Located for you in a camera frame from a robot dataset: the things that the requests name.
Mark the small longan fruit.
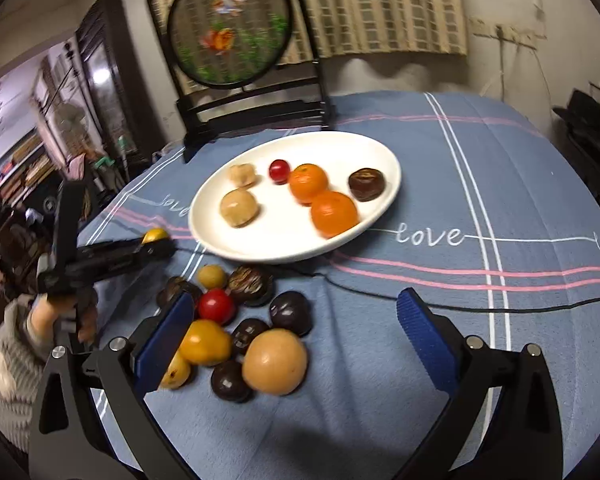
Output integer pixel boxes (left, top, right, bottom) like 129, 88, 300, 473
196, 264, 228, 289

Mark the large tan round fruit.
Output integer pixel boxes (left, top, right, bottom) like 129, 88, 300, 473
242, 328, 309, 396

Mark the dark glossy chestnut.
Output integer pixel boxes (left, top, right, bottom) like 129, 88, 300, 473
232, 318, 270, 356
156, 276, 202, 309
211, 360, 252, 403
268, 290, 313, 337

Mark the person's left hand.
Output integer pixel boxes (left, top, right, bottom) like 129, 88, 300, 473
27, 295, 97, 344

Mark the large red tomato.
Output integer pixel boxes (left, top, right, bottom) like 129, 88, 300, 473
198, 288, 237, 326

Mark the black hat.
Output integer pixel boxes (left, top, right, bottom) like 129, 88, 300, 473
553, 89, 600, 139

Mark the dark wooden framed mirror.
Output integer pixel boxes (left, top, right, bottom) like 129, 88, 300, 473
76, 0, 166, 177

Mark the mandarin orange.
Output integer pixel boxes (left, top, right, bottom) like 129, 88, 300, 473
310, 191, 358, 238
288, 164, 329, 206

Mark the beige checked curtain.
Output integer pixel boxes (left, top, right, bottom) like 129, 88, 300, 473
142, 0, 470, 68

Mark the green yellow tomato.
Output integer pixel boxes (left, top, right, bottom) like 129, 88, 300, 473
142, 228, 170, 244

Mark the small red cherry tomato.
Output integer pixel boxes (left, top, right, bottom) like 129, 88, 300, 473
268, 159, 291, 185

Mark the grey knit sleeve forearm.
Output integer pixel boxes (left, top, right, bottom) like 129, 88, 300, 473
0, 295, 55, 453

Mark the peeled pale water chestnut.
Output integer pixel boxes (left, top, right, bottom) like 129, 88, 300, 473
220, 188, 260, 228

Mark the blue striped tablecloth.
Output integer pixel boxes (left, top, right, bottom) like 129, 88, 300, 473
76, 90, 600, 480

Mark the yellow spotted pear fruit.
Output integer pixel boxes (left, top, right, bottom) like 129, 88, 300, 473
160, 351, 192, 390

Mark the orange yellow tomato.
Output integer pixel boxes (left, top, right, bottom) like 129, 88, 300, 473
178, 318, 232, 367

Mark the goldfish round screen ornament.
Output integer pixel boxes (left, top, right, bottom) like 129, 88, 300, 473
146, 0, 335, 162

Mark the white oval plate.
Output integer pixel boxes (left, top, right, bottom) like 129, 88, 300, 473
188, 131, 402, 263

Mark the standing electric fan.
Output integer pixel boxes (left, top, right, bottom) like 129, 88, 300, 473
52, 102, 93, 157

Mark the dark water chestnut top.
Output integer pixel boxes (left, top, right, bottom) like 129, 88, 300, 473
348, 168, 386, 202

